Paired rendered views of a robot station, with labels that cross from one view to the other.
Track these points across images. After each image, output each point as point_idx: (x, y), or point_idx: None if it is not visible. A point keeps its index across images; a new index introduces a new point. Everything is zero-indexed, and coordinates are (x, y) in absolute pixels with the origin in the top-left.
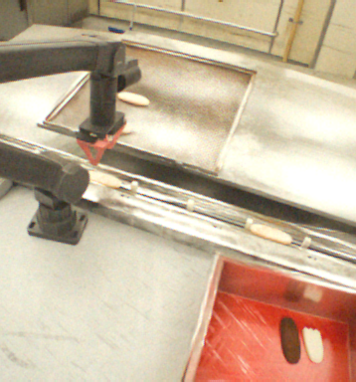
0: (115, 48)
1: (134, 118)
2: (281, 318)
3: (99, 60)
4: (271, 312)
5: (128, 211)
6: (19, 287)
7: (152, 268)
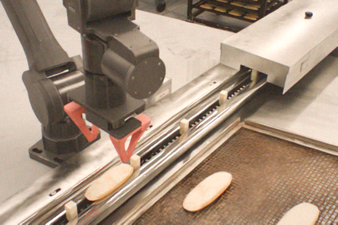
0: None
1: (225, 222)
2: None
3: None
4: None
5: (24, 190)
6: (6, 115)
7: None
